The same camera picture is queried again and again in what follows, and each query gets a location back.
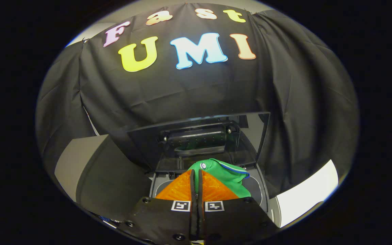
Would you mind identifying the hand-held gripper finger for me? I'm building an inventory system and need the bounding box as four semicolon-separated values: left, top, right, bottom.
198;169;280;245
119;169;196;245

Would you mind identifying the green polo shirt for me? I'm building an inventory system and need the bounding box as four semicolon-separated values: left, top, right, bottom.
187;158;251;198

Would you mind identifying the dark washing machine lid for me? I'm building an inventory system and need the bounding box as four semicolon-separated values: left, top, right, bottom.
127;112;271;172

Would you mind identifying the beige and black cabinet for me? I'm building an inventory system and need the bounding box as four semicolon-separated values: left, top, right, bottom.
55;134;152;222

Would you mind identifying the black backdrop cloth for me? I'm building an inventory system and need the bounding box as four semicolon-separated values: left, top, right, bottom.
35;3;360;205

